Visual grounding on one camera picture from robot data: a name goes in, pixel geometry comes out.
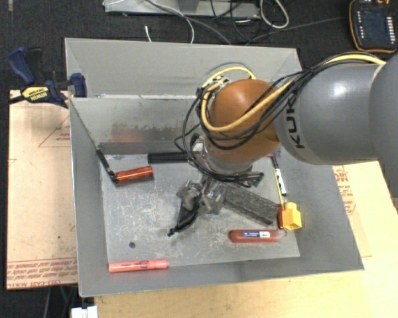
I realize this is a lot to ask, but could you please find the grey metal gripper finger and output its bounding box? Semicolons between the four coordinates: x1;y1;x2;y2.
176;208;201;231
166;203;187;237

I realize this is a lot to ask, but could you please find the grey metal bin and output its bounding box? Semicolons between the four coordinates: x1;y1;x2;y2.
64;37;365;298

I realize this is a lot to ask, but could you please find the dark grey flat block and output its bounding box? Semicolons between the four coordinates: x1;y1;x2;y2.
223;185;280;225

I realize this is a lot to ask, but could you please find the pink-orange highlighter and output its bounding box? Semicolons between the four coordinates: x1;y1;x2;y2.
107;259;170;274

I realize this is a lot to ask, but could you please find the red-brown marker with label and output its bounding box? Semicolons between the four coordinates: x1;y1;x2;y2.
228;229;282;244

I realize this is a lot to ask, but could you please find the copper cylinder with black stem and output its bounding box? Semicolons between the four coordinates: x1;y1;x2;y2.
96;148;155;186

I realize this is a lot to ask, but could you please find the thin yellow pencil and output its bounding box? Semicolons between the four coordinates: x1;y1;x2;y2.
273;168;285;209

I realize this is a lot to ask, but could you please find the white and black pen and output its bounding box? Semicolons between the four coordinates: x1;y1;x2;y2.
271;156;288;197

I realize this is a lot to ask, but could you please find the yellow and orange plastic block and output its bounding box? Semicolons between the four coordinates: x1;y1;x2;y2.
277;201;303;232

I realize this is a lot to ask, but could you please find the brown cardboard board red print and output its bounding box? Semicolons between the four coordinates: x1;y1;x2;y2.
5;89;372;291

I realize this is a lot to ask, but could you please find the black cylinder on white bracket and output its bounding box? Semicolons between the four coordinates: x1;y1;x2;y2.
189;132;206;160

